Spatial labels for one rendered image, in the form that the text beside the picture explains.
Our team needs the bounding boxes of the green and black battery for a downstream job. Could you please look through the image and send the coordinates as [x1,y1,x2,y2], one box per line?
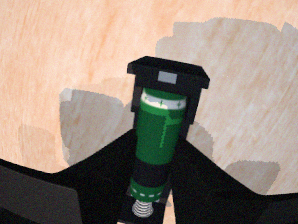
[130,88,186,202]

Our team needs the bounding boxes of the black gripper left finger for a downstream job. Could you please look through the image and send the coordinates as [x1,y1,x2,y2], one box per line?
[0,129,138,224]

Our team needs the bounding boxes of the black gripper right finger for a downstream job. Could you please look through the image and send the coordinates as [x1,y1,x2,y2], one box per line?
[170,135,298,224]

